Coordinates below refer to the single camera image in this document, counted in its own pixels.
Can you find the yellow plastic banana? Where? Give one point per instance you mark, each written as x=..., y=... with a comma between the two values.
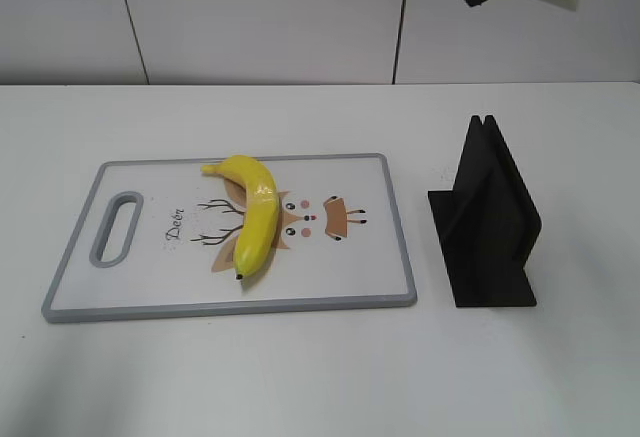
x=262, y=210

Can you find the black knife stand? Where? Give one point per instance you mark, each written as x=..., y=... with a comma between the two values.
x=487, y=223

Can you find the white grey cutting board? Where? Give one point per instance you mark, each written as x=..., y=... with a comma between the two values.
x=155, y=239

